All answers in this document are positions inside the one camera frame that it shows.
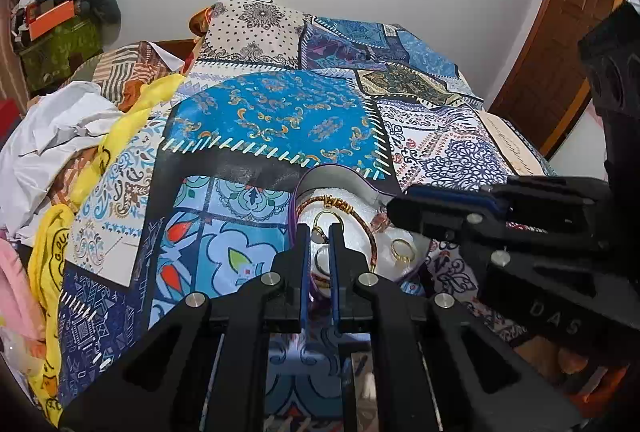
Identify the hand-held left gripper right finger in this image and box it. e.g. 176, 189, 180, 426
329, 223, 585, 432

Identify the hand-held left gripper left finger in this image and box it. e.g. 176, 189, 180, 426
57, 223, 313, 432

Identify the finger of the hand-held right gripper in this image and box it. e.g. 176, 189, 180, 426
386, 195, 640, 365
405, 176, 615, 247

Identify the gold hoop earring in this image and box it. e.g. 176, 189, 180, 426
314, 246, 333, 277
311, 210, 346, 243

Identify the gold ring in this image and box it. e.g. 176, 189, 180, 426
389, 238, 415, 263

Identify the rose gold chain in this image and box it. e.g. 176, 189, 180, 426
367, 212, 396, 237

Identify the heart-shaped jewelry box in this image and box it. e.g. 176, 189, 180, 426
287, 164, 436, 303

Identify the gold bangle bracelet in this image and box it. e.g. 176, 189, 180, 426
295, 194, 378, 273

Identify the person's right hand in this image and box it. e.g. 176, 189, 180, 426
515, 336, 627, 414

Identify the brown wooden door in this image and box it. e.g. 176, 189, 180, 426
487, 0, 631, 157

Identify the white sliding wardrobe door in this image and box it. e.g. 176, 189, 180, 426
550, 102, 608, 183

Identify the patchwork printed blanket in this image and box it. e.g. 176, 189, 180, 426
57, 0, 556, 432

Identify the yellow printed cloth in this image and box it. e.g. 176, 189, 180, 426
27, 74, 186, 425

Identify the orange striped cloth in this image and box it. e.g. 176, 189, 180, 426
75, 40, 183, 113

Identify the pink plush item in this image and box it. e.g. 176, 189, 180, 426
0, 239, 46, 343

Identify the white cloth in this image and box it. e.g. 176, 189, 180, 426
0, 80, 123, 237

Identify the red box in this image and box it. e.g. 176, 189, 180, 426
0, 98, 21, 133

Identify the brown striped curtain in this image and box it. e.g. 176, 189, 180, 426
0, 0, 31, 113

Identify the orange box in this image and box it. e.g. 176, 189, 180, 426
27, 0, 76, 40

